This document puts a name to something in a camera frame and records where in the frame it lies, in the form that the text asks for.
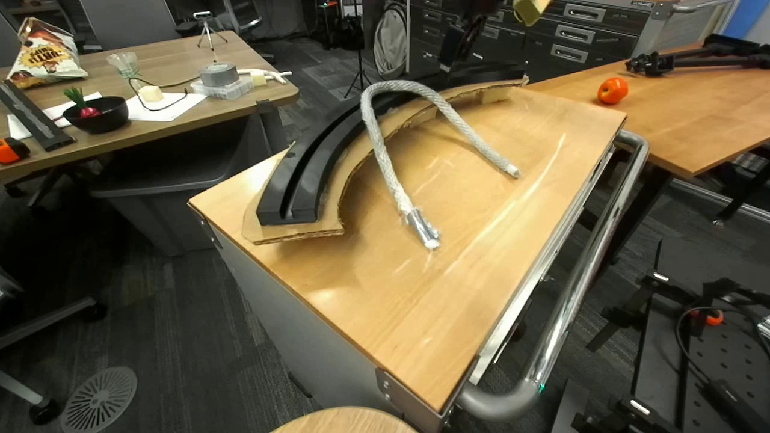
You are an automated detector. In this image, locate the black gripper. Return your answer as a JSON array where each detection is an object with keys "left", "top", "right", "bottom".
[{"left": 436, "top": 0, "right": 516, "bottom": 74}]

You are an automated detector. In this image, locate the white braided rope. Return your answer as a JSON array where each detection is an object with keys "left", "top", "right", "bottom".
[{"left": 358, "top": 78, "right": 526, "bottom": 253}]

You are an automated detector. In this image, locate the black curved skate track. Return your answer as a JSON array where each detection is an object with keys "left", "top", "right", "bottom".
[{"left": 256, "top": 85, "right": 418, "bottom": 228}]

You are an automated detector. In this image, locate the white round fan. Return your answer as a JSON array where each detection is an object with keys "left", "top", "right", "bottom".
[{"left": 372, "top": 0, "right": 414, "bottom": 57}]

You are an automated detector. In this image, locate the dark drawer cabinet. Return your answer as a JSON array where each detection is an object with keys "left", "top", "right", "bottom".
[{"left": 406, "top": 0, "right": 654, "bottom": 85}]

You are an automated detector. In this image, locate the orange fruit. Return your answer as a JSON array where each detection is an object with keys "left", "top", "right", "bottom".
[{"left": 594, "top": 74, "right": 634, "bottom": 108}]

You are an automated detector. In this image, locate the black folded tripod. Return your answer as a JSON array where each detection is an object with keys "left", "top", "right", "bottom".
[{"left": 623, "top": 34, "right": 770, "bottom": 79}]

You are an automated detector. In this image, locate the grey plastic bin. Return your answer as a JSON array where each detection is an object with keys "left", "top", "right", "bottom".
[{"left": 634, "top": 0, "right": 732, "bottom": 57}]

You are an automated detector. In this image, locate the clear plastic box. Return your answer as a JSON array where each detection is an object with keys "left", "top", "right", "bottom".
[{"left": 191, "top": 74, "right": 257, "bottom": 103}]

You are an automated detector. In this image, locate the wooden side table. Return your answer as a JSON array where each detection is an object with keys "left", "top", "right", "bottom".
[{"left": 526, "top": 43, "right": 770, "bottom": 181}]

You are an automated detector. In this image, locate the small silver tripod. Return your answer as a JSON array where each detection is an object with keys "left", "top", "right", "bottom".
[{"left": 191, "top": 8, "right": 233, "bottom": 55}]

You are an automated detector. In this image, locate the white paper sheet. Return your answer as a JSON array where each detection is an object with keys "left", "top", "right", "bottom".
[{"left": 126, "top": 90, "right": 213, "bottom": 125}]

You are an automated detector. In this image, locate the blue panel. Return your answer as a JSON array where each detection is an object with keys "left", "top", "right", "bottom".
[{"left": 720, "top": 0, "right": 770, "bottom": 43}]

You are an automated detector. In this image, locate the wooden conference table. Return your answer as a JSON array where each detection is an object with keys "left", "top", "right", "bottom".
[{"left": 0, "top": 30, "right": 301, "bottom": 259}]

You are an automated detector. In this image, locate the grey metal cart cabinet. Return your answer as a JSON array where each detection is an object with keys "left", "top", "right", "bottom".
[{"left": 191, "top": 199, "right": 646, "bottom": 433}]

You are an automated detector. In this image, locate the grey office chair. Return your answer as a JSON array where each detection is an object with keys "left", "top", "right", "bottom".
[{"left": 78, "top": 0, "right": 180, "bottom": 51}]

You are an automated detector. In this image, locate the clear plastic wrap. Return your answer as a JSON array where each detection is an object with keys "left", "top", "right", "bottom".
[{"left": 106, "top": 51, "right": 144, "bottom": 83}]

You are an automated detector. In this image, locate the black bowl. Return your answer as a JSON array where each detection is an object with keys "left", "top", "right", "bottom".
[{"left": 60, "top": 95, "right": 132, "bottom": 137}]

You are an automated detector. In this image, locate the round wooden stool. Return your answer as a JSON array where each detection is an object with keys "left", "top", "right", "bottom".
[{"left": 269, "top": 404, "right": 421, "bottom": 433}]

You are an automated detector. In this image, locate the black perforated breadboard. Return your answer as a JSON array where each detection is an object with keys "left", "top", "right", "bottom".
[{"left": 634, "top": 316, "right": 770, "bottom": 433}]

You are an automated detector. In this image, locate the chip snack bag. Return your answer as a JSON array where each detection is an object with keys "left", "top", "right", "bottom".
[{"left": 5, "top": 15, "right": 92, "bottom": 91}]

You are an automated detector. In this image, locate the long black flat bar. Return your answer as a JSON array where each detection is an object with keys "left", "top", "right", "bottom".
[{"left": 0, "top": 79, "right": 78, "bottom": 154}]

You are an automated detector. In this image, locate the small orange tool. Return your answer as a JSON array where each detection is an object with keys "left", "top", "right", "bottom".
[{"left": 0, "top": 137, "right": 35, "bottom": 169}]

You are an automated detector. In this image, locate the black chair base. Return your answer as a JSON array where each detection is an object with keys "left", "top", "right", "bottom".
[{"left": 0, "top": 267, "right": 108, "bottom": 428}]

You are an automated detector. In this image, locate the round white floor vent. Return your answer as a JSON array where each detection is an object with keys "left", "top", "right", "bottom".
[{"left": 59, "top": 365, "right": 142, "bottom": 433}]

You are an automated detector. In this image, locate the grey duct tape roll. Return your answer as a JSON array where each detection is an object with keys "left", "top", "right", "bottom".
[{"left": 198, "top": 62, "right": 243, "bottom": 91}]

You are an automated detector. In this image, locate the chrome cart handle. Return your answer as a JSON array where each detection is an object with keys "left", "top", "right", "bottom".
[{"left": 456, "top": 129, "right": 652, "bottom": 423}]

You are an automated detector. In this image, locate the orange clamp handle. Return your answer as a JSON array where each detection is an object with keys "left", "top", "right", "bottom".
[{"left": 687, "top": 306, "right": 730, "bottom": 330}]

